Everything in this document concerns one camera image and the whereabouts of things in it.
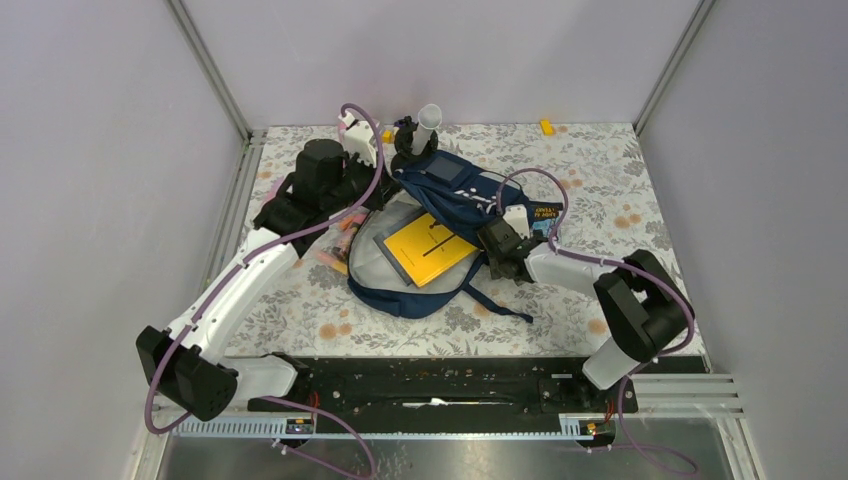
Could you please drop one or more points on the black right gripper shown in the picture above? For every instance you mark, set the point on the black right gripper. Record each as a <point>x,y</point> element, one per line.
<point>494,267</point>

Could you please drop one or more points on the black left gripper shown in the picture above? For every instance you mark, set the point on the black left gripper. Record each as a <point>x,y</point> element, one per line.
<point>386,188</point>

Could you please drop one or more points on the treehouse paperback book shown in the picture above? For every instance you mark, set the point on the treehouse paperback book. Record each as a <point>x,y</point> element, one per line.
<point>542,217</point>

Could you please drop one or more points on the navy blue backpack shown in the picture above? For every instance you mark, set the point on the navy blue backpack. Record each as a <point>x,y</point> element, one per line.
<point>464,198</point>

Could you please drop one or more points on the yellow paperback book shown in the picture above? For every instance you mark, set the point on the yellow paperback book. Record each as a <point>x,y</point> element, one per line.
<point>427,249</point>

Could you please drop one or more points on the dark blue hardcover book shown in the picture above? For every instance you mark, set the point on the dark blue hardcover book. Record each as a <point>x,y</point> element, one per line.
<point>384,229</point>

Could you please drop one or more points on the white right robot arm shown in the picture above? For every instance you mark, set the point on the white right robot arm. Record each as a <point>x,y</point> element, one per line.
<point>645,312</point>

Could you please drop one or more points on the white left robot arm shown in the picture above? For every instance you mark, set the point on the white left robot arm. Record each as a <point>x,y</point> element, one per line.
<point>187,372</point>

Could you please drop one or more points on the black round stand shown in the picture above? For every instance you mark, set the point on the black round stand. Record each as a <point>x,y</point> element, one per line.
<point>402,144</point>

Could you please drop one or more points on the pink-capped marker tube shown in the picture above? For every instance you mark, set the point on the pink-capped marker tube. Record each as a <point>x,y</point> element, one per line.
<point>342,247</point>

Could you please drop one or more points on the pink highlighter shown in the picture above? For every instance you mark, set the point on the pink highlighter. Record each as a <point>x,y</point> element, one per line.
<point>273,190</point>

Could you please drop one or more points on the orange yellow highlighter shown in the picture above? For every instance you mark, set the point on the orange yellow highlighter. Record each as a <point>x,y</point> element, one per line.
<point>332,261</point>

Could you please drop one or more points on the white cylinder on stand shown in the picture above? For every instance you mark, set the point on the white cylinder on stand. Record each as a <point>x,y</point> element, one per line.
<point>429,118</point>

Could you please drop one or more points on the yellow block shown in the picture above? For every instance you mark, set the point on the yellow block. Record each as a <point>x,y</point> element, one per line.
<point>546,127</point>

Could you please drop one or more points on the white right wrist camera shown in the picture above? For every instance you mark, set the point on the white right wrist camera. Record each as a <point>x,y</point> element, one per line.
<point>516,216</point>

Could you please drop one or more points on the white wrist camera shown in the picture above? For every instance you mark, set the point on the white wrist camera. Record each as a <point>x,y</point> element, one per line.
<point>516,216</point>
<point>358,139</point>

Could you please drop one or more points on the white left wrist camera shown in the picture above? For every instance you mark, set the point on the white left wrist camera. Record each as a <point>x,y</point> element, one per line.
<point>358,139</point>

